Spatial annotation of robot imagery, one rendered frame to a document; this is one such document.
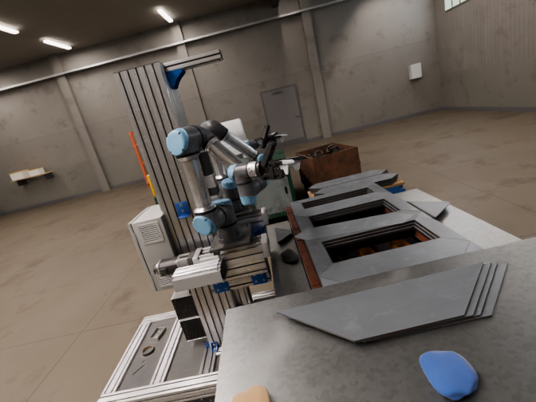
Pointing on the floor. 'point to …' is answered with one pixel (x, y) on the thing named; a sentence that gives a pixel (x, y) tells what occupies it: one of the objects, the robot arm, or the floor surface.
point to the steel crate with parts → (328, 163)
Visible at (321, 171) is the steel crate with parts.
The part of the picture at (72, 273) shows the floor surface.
